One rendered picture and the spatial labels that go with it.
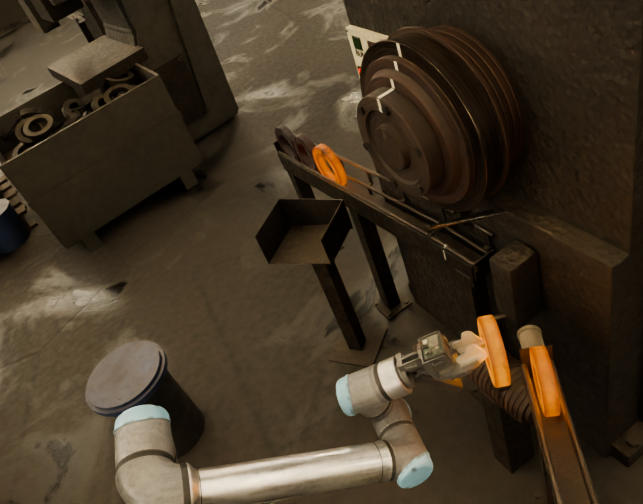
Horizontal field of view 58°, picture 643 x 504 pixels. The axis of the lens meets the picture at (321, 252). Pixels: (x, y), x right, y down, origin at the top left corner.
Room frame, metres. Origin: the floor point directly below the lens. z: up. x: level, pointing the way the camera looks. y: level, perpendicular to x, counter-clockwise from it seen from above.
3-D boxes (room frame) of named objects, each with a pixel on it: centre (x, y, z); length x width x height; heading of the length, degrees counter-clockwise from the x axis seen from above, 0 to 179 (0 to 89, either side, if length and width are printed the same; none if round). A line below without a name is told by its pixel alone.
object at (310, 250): (1.63, 0.02, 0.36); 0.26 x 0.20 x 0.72; 52
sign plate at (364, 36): (1.59, -0.37, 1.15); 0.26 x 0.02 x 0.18; 17
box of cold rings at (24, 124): (3.67, 1.09, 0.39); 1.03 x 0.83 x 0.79; 111
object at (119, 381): (1.57, 0.85, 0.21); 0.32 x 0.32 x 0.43
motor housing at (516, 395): (0.88, -0.34, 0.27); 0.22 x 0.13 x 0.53; 17
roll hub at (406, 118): (1.21, -0.28, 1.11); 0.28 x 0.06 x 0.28; 17
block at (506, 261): (1.02, -0.45, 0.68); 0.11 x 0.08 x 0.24; 107
